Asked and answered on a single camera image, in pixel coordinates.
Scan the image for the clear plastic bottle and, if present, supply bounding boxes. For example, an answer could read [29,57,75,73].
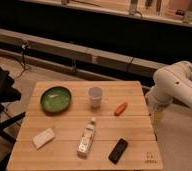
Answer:
[77,117,96,158]

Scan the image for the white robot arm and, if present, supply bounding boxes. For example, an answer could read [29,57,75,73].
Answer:
[145,61,192,125]

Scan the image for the green ceramic bowl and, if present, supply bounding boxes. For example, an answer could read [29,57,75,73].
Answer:
[40,86,72,113]

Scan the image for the orange carrot toy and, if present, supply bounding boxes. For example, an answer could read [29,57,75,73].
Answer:
[114,102,128,116]

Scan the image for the translucent plastic cup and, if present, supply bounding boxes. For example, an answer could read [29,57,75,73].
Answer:
[88,87,103,108]

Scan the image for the white sponge block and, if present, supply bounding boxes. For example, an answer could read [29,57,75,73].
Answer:
[33,128,55,149]

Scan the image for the black cable on floor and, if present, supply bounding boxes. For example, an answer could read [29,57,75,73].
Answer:
[13,39,32,81]

